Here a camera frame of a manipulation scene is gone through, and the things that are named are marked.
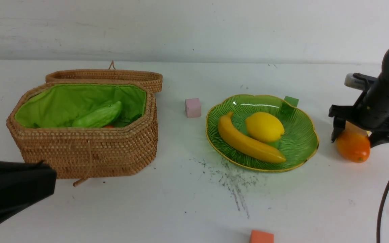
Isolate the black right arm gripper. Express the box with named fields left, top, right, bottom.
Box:
left=328, top=104, right=389, bottom=148

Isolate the orange toy mango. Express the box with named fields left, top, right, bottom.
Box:
left=335, top=121, right=371, bottom=163

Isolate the yellow toy lemon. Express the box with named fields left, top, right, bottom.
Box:
left=244, top=112, right=285, bottom=143

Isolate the yellow toy banana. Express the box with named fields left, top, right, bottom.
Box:
left=217, top=112, right=287, bottom=163

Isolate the green toy bitter gourd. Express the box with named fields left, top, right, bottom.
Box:
left=71, top=101, right=122, bottom=128

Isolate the white toy radish with leaves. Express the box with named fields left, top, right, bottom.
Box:
left=112, top=114, right=142, bottom=127

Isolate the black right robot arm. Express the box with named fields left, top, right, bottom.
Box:
left=329, top=49, right=389, bottom=138

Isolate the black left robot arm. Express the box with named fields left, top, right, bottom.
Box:
left=0, top=112, right=389, bottom=243

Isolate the green glass leaf plate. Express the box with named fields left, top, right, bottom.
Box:
left=206, top=95, right=319, bottom=172

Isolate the green foam cube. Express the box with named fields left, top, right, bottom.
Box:
left=284, top=96, right=299, bottom=107

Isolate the orange foam cube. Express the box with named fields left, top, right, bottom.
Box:
left=250, top=230, right=274, bottom=243

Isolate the pink foam cube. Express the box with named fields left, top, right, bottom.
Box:
left=185, top=98, right=201, bottom=118

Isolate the woven wicker basket lid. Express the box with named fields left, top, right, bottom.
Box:
left=45, top=61, right=163, bottom=93

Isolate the woven wicker basket green lining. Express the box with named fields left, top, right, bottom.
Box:
left=6, top=82, right=158, bottom=186

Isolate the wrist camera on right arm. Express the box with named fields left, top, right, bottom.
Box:
left=344, top=73, right=378, bottom=92

